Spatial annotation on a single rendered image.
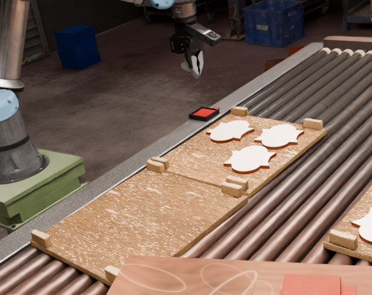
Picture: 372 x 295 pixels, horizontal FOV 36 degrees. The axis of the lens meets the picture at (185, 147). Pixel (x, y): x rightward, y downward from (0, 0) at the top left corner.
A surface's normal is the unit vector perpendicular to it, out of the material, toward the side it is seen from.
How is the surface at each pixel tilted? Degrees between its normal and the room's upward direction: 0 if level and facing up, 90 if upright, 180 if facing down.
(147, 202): 0
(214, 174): 0
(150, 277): 0
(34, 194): 90
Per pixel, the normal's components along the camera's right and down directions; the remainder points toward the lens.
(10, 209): 0.77, 0.17
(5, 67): 0.16, 0.31
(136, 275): -0.15, -0.89
